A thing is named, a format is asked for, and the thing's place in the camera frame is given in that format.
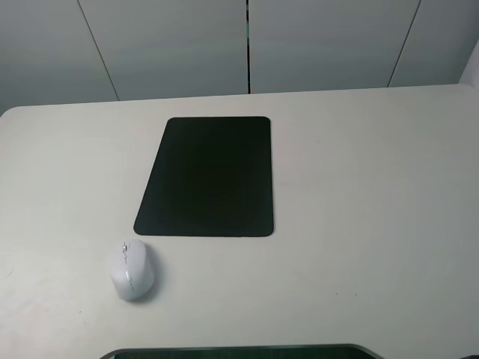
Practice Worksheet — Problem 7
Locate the black rectangular mouse pad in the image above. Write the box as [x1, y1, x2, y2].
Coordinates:
[133, 116, 275, 237]

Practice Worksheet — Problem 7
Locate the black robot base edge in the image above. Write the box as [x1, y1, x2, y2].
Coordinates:
[102, 344, 380, 358]

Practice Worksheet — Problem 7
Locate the white wireless computer mouse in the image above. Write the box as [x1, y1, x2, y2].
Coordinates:
[109, 239, 155, 301]

